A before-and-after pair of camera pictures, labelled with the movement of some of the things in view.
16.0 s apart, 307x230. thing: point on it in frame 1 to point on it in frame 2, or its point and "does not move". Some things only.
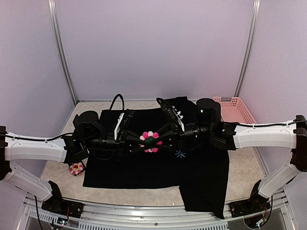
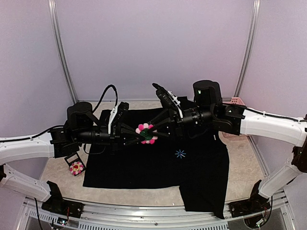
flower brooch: (76, 168) does not move
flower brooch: (148, 137) to (146, 131)
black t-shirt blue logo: (202, 174) does not move
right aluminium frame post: (256, 6) does not move
